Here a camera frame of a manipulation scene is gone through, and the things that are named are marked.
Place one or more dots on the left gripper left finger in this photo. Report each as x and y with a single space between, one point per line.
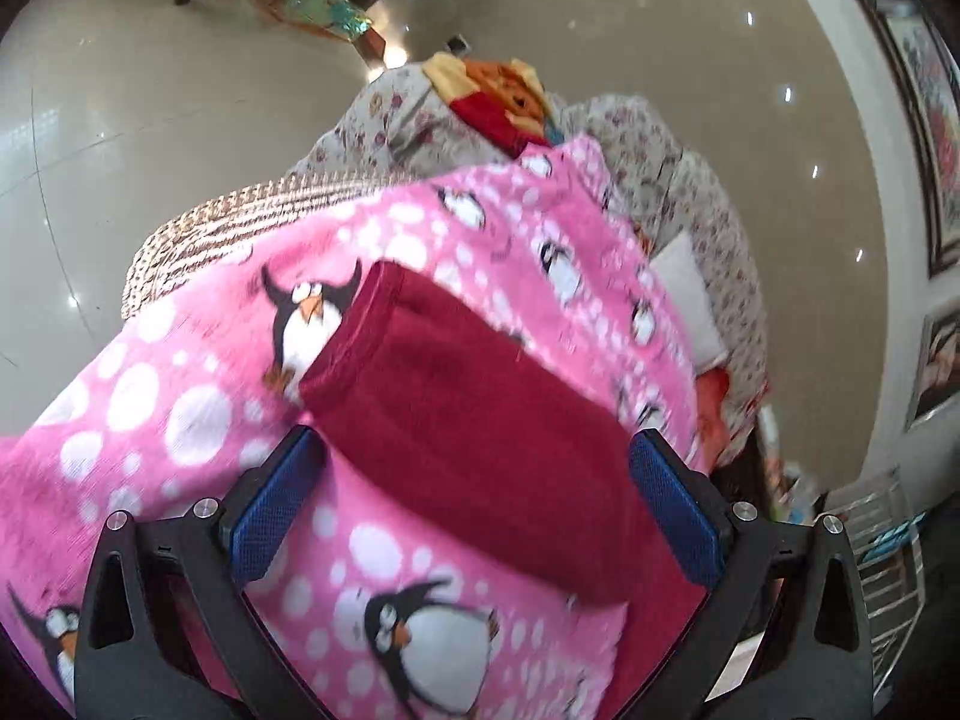
167 630

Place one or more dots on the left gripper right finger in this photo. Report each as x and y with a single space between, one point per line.
782 629

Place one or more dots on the dark red garment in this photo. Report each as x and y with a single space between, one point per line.
454 421

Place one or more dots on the metal rack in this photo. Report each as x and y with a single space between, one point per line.
883 531

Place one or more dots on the pink penguin blanket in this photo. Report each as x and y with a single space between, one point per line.
381 612

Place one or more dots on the red cushion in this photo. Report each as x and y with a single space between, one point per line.
712 387

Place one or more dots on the small framed picture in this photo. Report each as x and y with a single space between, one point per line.
936 382

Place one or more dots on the woven straw mat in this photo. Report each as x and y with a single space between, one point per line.
209 231

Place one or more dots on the white pillow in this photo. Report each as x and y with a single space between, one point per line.
677 270

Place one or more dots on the floral grey bedsheet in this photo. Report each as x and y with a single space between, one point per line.
399 123

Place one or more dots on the large framed picture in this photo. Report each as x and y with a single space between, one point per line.
926 76

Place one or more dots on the colourful gift bag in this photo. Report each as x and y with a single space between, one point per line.
339 19

